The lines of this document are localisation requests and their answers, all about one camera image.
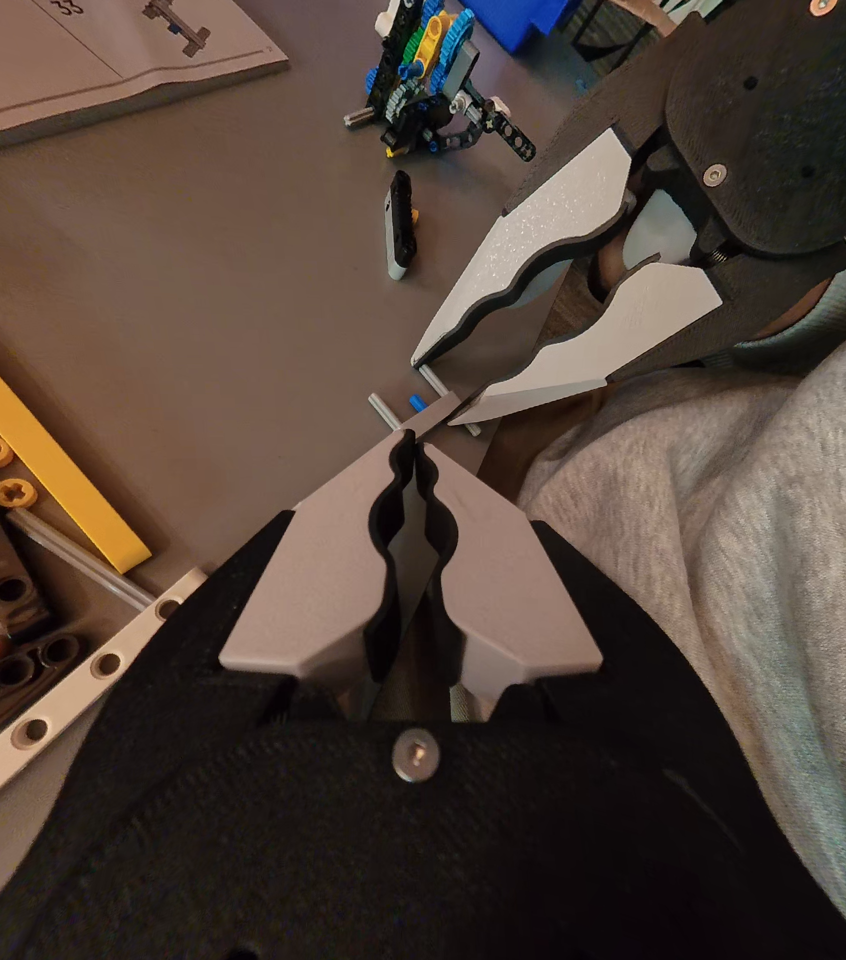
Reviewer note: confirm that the multicoloured lego assembly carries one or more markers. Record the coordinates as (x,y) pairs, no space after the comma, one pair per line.
(430,82)

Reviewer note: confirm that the small grey axle pins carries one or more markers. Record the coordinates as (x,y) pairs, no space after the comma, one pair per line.
(430,416)

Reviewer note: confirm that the lego instruction booklet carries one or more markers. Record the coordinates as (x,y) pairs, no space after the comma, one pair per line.
(55,67)

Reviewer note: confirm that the blue plastic bin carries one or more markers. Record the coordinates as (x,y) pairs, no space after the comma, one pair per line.
(502,22)

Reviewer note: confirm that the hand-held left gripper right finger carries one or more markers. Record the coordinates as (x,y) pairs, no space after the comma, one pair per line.
(513,592)

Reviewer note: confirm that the black bent lego beam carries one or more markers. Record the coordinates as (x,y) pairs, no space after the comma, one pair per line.
(18,675)

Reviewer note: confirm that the black and white lego piece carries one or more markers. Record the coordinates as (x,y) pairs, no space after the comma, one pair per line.
(402,225)

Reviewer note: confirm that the person's right forearm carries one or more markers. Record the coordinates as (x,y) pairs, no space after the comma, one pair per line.
(843,300)

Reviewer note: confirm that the yellow long lego beam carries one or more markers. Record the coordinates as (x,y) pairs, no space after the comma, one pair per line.
(33,442)

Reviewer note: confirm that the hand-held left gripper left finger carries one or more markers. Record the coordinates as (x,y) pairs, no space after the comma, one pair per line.
(318,585)

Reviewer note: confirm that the person's grey sweater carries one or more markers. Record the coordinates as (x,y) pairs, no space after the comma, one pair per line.
(730,600)

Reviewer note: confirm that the grey lego axle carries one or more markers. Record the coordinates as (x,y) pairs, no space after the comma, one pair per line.
(85,559)

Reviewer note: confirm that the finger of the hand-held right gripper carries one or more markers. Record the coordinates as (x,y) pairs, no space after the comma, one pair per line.
(618,337)
(535,247)

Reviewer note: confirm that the white long lego beam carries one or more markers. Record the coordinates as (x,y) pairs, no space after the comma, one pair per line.
(70,697)

